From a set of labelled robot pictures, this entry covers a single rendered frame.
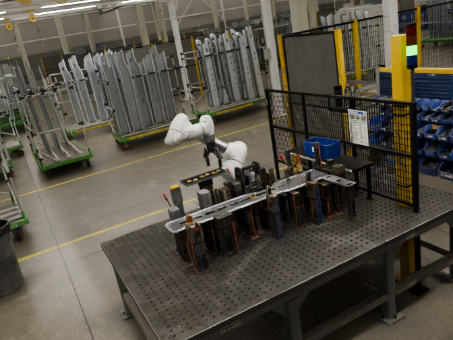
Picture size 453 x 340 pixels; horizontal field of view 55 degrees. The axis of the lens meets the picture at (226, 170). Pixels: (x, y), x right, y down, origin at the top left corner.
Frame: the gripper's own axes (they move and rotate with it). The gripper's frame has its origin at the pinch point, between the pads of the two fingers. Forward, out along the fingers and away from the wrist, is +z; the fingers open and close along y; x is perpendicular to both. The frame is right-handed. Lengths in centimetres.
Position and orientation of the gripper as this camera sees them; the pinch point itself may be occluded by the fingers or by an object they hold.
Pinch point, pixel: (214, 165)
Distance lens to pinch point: 353.8
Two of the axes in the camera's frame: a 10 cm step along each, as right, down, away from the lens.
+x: 6.5, -3.4, 6.8
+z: 1.6, 9.3, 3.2
